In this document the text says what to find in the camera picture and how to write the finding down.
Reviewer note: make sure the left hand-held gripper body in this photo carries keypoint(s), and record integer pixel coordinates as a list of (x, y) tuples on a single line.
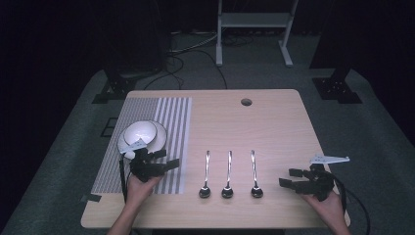
[(145, 168)]

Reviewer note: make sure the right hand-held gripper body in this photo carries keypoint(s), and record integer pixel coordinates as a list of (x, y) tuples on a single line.
[(319, 182)]

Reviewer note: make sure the person's left hand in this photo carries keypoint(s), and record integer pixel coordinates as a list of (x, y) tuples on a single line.
[(138, 191)]

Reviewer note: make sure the person's right hand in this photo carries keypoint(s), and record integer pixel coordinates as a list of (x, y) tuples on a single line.
[(331, 209)]

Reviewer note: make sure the white bowl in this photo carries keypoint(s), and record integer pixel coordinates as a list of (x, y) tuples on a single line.
[(160, 135), (141, 132)]

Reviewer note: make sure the shiny metal spoon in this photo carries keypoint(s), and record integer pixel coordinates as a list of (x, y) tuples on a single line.
[(253, 169), (206, 169), (229, 169)]

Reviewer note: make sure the grey striped placemat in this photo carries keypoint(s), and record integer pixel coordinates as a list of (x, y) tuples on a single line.
[(140, 107)]

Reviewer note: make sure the black tape strip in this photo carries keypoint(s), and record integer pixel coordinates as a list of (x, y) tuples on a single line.
[(91, 197)]

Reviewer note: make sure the black stand base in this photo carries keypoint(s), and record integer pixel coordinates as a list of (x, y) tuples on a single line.
[(336, 89), (115, 88)]

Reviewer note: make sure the white metal stand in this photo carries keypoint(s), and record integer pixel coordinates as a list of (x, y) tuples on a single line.
[(254, 20)]

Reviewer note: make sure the black square floor frame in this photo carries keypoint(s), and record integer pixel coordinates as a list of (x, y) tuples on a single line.
[(107, 128)]

